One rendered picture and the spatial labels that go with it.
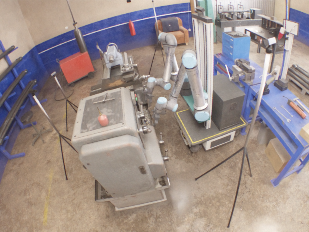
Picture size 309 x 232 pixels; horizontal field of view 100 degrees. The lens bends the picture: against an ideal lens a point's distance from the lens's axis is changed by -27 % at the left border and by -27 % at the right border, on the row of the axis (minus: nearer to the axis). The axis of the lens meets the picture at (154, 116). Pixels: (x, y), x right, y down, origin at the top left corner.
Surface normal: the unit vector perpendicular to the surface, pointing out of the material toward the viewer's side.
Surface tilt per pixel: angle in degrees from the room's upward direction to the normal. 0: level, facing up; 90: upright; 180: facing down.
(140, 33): 90
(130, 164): 90
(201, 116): 95
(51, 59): 90
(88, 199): 0
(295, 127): 0
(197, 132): 0
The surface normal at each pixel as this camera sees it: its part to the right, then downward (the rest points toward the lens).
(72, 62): 0.51, 0.51
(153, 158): 0.37, -0.75
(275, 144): -0.14, -0.61
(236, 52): 0.19, 0.64
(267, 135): -0.03, 0.68
